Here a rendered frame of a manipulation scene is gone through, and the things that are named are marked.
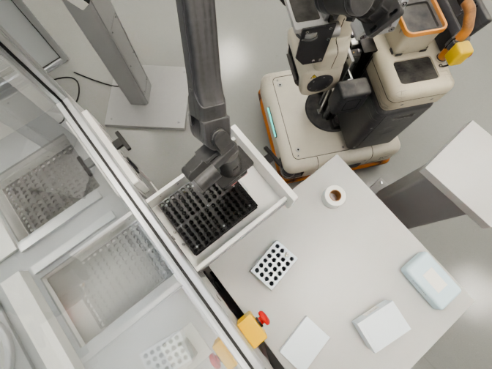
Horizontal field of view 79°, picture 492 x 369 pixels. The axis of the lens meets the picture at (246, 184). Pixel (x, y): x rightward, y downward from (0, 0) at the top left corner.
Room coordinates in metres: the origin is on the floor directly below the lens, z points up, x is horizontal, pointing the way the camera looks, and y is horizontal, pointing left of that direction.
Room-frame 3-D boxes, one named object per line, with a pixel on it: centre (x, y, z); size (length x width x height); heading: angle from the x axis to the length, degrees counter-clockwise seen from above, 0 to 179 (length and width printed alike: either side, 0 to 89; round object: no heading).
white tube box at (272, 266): (0.02, -0.10, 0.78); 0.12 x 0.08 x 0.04; 141
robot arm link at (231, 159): (0.24, 0.05, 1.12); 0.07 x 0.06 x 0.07; 136
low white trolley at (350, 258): (-0.01, -0.30, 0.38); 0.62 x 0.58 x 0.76; 42
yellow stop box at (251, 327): (-0.14, -0.04, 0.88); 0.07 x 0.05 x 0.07; 42
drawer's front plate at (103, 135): (0.33, 0.40, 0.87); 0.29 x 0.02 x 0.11; 42
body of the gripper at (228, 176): (0.24, 0.04, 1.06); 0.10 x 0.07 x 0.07; 132
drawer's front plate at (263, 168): (0.31, -0.05, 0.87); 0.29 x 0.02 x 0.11; 42
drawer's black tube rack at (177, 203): (0.17, 0.10, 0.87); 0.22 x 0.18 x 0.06; 132
